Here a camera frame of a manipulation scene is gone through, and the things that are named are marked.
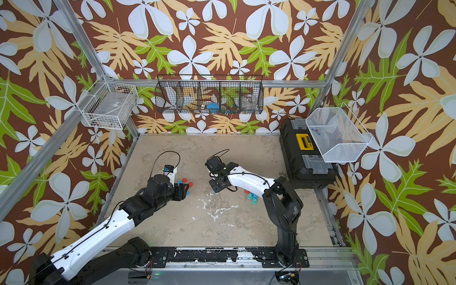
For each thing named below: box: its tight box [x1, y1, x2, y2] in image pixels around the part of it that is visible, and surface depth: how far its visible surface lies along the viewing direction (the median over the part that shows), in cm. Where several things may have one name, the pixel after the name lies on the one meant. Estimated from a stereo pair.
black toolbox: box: [279, 118, 339, 189], surface depth 88 cm
